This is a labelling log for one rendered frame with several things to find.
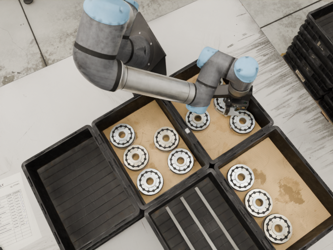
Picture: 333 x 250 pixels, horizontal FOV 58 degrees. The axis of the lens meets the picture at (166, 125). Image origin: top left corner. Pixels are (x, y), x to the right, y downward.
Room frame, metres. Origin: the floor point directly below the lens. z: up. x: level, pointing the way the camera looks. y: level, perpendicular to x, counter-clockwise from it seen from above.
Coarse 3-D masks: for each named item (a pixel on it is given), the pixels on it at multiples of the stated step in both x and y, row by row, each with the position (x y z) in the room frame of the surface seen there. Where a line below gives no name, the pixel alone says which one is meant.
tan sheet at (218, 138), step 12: (180, 108) 0.49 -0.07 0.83; (216, 120) 0.42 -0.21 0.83; (228, 120) 0.41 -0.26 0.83; (204, 132) 0.37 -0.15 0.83; (216, 132) 0.37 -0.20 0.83; (228, 132) 0.36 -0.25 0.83; (252, 132) 0.35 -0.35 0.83; (204, 144) 0.32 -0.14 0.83; (216, 144) 0.32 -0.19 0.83; (228, 144) 0.31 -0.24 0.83; (216, 156) 0.27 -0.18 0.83
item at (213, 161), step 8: (192, 64) 0.64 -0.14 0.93; (176, 72) 0.61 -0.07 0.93; (168, 104) 0.47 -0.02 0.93; (256, 104) 0.43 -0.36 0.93; (176, 112) 0.44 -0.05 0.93; (264, 112) 0.39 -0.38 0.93; (272, 120) 0.36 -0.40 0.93; (264, 128) 0.33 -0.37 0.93; (192, 136) 0.33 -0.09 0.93; (200, 144) 0.30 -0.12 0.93; (240, 144) 0.28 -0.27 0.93; (208, 160) 0.23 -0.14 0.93; (216, 160) 0.23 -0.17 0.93
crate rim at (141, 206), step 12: (120, 108) 0.48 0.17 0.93; (168, 108) 0.46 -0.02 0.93; (96, 120) 0.44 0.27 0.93; (96, 132) 0.39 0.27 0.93; (192, 144) 0.30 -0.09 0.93; (204, 156) 0.25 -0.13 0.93; (120, 168) 0.24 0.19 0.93; (204, 168) 0.21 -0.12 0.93; (132, 192) 0.15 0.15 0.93; (168, 192) 0.13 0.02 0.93
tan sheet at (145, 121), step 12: (144, 108) 0.51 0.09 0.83; (156, 108) 0.51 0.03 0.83; (120, 120) 0.47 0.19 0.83; (132, 120) 0.46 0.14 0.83; (144, 120) 0.46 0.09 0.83; (156, 120) 0.45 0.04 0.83; (168, 120) 0.44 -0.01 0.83; (108, 132) 0.42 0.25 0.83; (144, 132) 0.40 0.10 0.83; (144, 144) 0.35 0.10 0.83; (180, 144) 0.33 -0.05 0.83; (120, 156) 0.31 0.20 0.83; (156, 156) 0.30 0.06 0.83; (156, 168) 0.25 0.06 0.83; (168, 168) 0.24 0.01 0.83; (192, 168) 0.23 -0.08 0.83; (132, 180) 0.21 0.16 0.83; (168, 180) 0.19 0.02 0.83; (180, 180) 0.19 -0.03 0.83
